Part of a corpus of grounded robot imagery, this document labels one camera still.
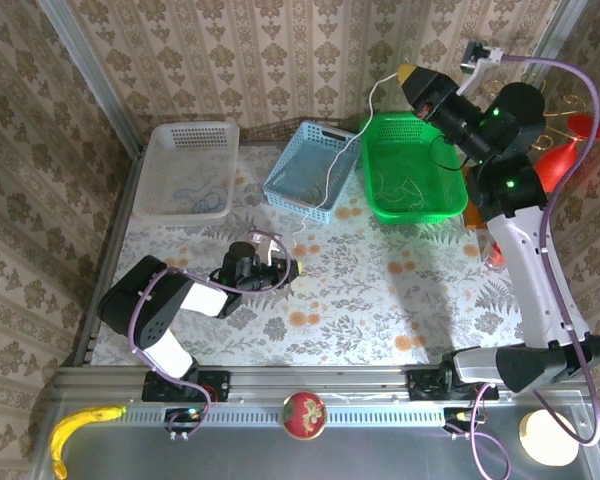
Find white cable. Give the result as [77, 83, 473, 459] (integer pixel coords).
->
[292, 72, 404, 249]

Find red wine glass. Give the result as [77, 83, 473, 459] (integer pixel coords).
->
[534, 113, 600, 194]

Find floral tablecloth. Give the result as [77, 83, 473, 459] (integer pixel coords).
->
[92, 142, 554, 366]

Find blue plastic basket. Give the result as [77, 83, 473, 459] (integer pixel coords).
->
[262, 119, 361, 225]

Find orange mat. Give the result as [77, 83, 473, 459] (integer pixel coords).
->
[462, 199, 491, 231]

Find green plastic basket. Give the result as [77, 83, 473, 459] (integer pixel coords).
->
[358, 112, 470, 226]

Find white plastic basket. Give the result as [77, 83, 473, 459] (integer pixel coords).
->
[132, 121, 242, 221]

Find red round pincushion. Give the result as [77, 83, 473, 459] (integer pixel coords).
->
[281, 391, 328, 441]

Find small black connector board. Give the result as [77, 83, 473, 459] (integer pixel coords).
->
[164, 407, 201, 434]
[443, 407, 484, 434]

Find yellow banana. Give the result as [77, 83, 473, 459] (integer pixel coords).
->
[48, 404, 128, 480]

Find cream round disc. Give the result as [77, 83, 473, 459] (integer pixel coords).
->
[518, 409, 580, 467]

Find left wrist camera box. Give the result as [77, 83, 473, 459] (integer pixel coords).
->
[248, 230, 284, 264]

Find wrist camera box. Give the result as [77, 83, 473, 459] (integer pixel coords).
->
[248, 230, 284, 264]
[459, 39, 509, 99]

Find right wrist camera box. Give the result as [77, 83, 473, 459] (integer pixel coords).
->
[459, 39, 509, 99]

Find gold wire ornament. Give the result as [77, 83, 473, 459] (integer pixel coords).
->
[481, 73, 589, 151]

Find aluminium frame post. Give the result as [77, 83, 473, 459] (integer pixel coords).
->
[489, 0, 589, 146]
[35, 0, 146, 157]

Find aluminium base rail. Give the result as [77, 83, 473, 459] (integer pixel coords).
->
[49, 364, 594, 405]

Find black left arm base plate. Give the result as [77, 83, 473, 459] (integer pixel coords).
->
[140, 369, 231, 404]

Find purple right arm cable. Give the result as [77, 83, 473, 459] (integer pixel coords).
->
[469, 53, 600, 480]

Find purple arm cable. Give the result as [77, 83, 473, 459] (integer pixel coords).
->
[127, 228, 294, 441]
[469, 53, 600, 480]

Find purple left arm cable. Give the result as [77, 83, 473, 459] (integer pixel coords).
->
[127, 228, 294, 441]

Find slotted grey cable duct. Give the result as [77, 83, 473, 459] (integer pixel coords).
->
[124, 405, 449, 426]

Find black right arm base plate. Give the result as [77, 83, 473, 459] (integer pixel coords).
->
[406, 368, 501, 403]

